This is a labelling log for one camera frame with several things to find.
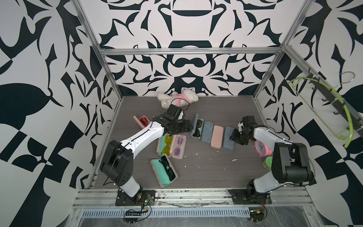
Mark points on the pink alarm clock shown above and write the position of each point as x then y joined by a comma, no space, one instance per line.
262,149

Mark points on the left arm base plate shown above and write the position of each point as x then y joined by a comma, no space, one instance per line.
141,197

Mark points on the green clothes hanger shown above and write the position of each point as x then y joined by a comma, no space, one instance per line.
339,127

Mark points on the pink case purple glasses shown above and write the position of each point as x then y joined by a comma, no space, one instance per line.
178,146

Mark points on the grey case white glasses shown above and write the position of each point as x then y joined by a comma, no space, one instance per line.
207,132

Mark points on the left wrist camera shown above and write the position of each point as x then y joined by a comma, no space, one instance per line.
181,115

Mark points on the white pink plush toy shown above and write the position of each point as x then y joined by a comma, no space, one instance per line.
182,99

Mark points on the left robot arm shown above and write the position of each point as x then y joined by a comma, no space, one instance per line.
117,162

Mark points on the green round tin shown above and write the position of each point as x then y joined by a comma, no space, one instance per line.
267,163

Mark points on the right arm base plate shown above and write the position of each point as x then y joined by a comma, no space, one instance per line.
243,197

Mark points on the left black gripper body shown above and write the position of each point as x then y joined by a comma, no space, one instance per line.
183,126

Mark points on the black connector with cables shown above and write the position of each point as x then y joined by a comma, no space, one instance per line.
132,214

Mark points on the small black electronics box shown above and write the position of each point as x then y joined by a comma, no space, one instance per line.
256,216

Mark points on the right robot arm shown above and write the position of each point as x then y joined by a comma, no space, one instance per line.
290,165

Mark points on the teal case yellow glasses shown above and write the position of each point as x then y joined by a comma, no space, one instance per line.
164,145

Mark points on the grey case black sunglasses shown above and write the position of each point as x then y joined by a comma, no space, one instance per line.
198,124

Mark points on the black wall hook rack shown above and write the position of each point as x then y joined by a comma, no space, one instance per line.
332,99

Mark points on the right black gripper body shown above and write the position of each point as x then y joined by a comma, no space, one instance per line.
240,137

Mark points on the pink case red glasses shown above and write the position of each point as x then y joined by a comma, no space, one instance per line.
142,122

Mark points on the teal case black sunglasses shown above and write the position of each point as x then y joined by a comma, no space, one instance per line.
164,170

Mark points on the pink case thin glasses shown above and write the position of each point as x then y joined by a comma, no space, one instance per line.
217,137

